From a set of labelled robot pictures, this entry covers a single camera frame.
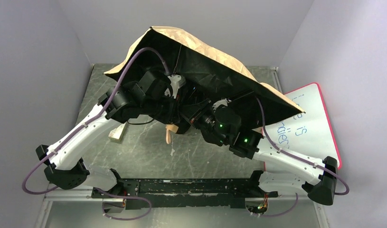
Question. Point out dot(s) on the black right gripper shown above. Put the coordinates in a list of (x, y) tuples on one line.
[(195, 111)]

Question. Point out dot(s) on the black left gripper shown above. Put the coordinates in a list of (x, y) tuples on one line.
[(183, 111)]

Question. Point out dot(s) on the beige folding umbrella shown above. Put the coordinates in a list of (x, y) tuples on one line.
[(209, 72)]

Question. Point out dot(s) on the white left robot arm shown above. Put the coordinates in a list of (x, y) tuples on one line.
[(155, 95)]

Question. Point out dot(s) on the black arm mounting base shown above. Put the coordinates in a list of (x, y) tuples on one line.
[(178, 193)]

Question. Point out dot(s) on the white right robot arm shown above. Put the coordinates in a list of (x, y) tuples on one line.
[(221, 125)]

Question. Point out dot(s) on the small white paper box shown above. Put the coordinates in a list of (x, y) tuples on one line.
[(117, 135)]

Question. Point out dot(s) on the pink-framed whiteboard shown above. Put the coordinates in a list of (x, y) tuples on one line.
[(309, 133)]

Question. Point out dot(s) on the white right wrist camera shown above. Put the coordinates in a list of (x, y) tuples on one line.
[(220, 103)]

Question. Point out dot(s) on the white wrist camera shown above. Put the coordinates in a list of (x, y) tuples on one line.
[(177, 81), (220, 103)]

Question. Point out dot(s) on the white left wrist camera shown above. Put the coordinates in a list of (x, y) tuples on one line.
[(177, 81)]

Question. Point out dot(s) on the aluminium frame rail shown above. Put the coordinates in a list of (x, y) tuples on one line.
[(79, 194)]

